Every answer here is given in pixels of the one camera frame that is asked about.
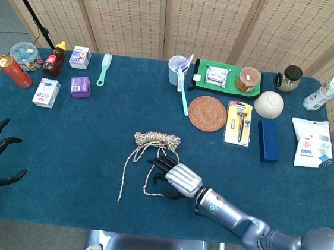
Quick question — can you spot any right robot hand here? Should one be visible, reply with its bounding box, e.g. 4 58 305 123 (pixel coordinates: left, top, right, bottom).
143 152 206 203

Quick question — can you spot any beige braided rope bundle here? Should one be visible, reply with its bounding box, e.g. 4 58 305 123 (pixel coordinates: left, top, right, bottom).
116 128 183 212

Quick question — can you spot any round woven coaster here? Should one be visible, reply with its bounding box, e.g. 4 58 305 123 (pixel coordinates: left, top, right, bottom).
185 93 229 135

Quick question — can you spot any razor in yellow package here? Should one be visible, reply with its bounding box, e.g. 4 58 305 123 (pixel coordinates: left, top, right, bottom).
223 100 255 150

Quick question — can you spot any light blue toothbrush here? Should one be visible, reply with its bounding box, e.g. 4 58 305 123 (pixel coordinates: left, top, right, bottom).
172 68 194 117

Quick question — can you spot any dark blue long box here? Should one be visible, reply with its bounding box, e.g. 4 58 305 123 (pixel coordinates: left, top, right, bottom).
253 118 284 165

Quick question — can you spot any blue carpet table cover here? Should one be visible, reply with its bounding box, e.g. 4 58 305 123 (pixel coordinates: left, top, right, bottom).
0 42 334 250

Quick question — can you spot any green cloth black trim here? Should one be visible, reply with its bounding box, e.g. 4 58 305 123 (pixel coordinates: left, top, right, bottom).
187 57 265 102

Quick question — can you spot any white blue milk carton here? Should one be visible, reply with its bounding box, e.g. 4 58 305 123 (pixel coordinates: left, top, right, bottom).
31 77 62 110

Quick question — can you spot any red drink can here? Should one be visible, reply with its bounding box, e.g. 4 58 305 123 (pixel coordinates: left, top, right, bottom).
0 54 36 90

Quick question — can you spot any light blue cup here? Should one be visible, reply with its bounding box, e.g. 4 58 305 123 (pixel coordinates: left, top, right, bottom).
166 54 193 87

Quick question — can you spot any silver snack packet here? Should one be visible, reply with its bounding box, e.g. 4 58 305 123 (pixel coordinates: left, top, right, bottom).
203 64 232 89

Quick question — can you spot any beige upturned bowl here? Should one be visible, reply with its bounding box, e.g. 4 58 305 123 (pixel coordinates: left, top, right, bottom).
252 89 286 122

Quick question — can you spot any white purple toothpaste tube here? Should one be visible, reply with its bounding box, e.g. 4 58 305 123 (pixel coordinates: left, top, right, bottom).
175 52 195 94

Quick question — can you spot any orange jar clear lid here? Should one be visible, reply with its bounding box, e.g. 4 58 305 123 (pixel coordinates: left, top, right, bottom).
234 65 263 95

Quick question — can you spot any clear plastic candy tub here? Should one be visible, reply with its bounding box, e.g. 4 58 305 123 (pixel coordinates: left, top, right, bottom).
7 39 46 74

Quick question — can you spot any honey bottle yellow cap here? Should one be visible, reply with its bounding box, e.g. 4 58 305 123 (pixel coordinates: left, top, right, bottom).
42 39 68 78

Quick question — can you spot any purple small box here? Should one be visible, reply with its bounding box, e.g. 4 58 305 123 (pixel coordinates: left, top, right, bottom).
69 74 93 101

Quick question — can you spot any white wipes pack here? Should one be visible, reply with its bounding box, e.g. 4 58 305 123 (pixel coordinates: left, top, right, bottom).
287 116 334 171

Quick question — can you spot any mint green scrub brush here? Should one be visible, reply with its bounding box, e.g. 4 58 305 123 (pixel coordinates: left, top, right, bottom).
95 52 114 88

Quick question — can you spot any blue binder clip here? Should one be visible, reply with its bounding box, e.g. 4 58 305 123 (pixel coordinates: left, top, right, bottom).
317 153 333 167

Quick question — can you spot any glass jar black lid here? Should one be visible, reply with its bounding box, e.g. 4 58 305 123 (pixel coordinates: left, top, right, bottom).
273 62 304 94

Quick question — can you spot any white purple carton box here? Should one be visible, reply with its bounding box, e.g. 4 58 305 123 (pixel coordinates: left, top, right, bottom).
67 45 93 71

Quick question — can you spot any drink bottle yellow cap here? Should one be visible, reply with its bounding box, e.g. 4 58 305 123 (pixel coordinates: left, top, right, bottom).
302 67 334 115

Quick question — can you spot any black tripod pole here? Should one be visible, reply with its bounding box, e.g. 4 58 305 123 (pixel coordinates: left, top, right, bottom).
0 0 61 50

